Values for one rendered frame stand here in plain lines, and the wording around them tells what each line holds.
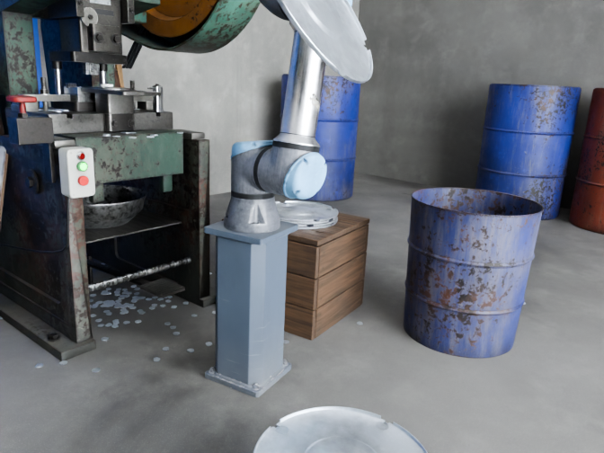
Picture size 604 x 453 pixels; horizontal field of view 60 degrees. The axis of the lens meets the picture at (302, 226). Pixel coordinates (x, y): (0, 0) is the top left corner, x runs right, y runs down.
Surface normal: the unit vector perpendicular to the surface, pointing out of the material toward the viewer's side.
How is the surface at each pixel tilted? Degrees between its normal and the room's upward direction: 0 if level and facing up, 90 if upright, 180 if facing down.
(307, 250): 90
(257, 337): 90
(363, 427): 0
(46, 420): 0
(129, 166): 90
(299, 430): 0
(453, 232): 92
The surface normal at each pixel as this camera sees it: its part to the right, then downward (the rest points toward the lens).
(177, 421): 0.04, -0.96
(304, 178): 0.73, 0.33
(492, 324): 0.24, 0.31
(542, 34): -0.63, 0.18
